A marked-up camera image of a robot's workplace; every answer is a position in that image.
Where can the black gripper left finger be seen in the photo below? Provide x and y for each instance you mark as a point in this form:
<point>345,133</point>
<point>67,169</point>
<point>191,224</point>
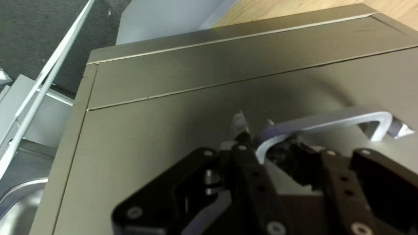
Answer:
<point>221,190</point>

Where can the white wire rack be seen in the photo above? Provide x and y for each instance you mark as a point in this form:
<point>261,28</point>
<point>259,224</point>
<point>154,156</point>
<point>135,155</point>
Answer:
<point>42,85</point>

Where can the beige two-drawer filing cabinet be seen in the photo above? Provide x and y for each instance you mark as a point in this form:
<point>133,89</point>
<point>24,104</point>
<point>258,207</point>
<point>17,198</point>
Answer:
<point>217,52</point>

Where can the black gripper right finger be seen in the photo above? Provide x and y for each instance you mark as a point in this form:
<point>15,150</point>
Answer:
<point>367,192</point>

